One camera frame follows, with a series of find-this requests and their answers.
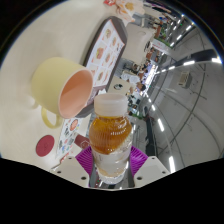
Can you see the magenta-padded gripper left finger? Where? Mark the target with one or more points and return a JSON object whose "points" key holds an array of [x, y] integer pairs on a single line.
{"points": [[71, 170]]}

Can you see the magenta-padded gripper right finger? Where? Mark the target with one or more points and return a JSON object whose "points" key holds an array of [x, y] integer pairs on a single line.
{"points": [[150, 168]]}

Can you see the clear tea bottle white cap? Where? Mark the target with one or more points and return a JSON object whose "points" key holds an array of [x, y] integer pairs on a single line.
{"points": [[110, 133]]}

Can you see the printed sticker sheet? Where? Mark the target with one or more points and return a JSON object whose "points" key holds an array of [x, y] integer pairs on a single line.
{"points": [[68, 136]]}

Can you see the flat round red coaster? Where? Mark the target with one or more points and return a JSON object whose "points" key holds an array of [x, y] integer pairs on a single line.
{"points": [[45, 145]]}

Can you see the cream chair with round hole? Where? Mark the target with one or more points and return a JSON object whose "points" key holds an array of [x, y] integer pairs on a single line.
{"points": [[140, 41], [118, 86]]}

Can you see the pale yellow mug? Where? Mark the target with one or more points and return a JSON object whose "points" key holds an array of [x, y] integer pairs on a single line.
{"points": [[50, 83]]}

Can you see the person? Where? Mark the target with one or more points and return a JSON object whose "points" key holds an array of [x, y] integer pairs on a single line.
{"points": [[129, 76]]}

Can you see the ceiling air conditioner unit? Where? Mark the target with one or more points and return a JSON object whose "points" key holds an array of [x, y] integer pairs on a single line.
{"points": [[184, 79]]}

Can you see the ceiling strip lights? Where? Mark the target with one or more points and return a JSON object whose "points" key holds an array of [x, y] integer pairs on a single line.
{"points": [[188, 62]]}

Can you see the printed paper tray liner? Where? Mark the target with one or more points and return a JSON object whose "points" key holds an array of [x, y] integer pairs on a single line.
{"points": [[106, 53]]}

